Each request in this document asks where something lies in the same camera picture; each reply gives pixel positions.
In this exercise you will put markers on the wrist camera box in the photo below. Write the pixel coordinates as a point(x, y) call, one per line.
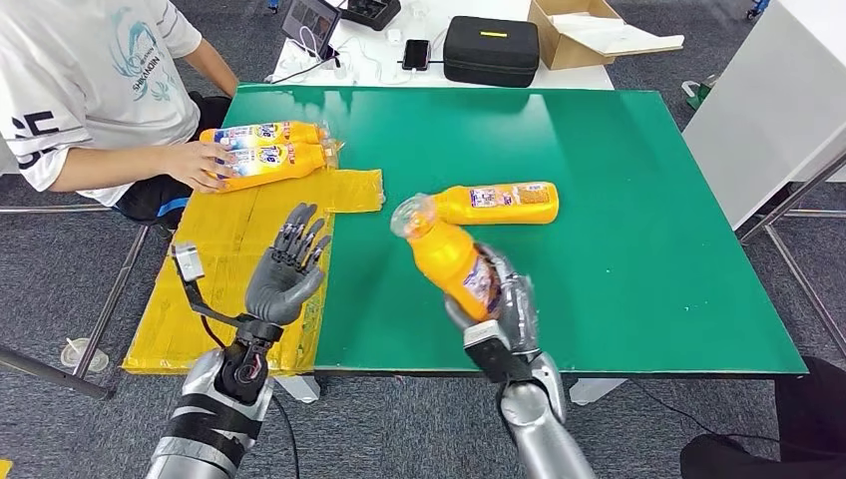
point(496, 357)
point(188, 261)

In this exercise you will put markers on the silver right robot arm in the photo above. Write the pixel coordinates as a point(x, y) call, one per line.
point(542, 430)

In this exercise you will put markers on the yellow taped cardboard mat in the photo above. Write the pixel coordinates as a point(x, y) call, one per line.
point(218, 264)

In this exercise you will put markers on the black tablet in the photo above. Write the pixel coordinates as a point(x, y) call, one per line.
point(309, 23)

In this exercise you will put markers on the metal table frame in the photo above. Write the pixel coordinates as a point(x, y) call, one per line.
point(795, 195)

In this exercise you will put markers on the person's left forearm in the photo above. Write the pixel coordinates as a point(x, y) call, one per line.
point(211, 66)

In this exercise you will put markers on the white table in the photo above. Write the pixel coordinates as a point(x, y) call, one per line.
point(466, 6)

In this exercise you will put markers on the blue caster wheel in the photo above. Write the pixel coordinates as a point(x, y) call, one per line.
point(271, 5)
point(755, 6)

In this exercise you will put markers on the white foam sheet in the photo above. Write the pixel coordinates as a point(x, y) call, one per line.
point(618, 38)

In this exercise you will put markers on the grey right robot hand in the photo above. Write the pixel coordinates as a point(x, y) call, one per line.
point(522, 311)

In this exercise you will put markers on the black smartphone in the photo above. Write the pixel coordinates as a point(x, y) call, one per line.
point(416, 55)

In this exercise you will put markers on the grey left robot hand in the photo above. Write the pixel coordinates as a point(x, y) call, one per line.
point(284, 291)

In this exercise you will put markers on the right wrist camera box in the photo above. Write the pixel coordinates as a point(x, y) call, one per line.
point(496, 357)

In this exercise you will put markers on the black carrying case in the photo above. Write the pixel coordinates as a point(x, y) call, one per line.
point(491, 53)

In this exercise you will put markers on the person's right forearm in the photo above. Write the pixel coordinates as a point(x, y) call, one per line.
point(112, 168)

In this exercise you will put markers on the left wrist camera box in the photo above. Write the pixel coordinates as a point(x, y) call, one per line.
point(188, 261)

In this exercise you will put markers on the white table foot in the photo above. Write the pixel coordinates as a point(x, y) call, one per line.
point(595, 393)
point(301, 390)

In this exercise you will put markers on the brown cardboard box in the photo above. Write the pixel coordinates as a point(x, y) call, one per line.
point(565, 54)

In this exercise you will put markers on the white power strip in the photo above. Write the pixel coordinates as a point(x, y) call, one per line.
point(332, 74)

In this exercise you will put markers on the black controller device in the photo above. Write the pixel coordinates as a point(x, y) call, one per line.
point(370, 12)

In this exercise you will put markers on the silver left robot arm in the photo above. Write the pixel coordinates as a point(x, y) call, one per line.
point(198, 382)

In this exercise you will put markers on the clear plastic cup lid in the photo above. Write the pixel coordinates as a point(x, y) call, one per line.
point(84, 356)

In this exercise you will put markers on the green and white item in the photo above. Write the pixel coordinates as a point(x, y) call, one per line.
point(697, 94)

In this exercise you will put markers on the person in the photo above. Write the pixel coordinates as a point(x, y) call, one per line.
point(813, 423)
point(79, 79)

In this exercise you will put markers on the person's right hand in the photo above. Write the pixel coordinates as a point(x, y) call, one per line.
point(195, 165)

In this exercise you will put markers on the orange detergent bottle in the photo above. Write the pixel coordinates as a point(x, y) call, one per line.
point(502, 214)
point(443, 258)
point(297, 168)
point(304, 132)

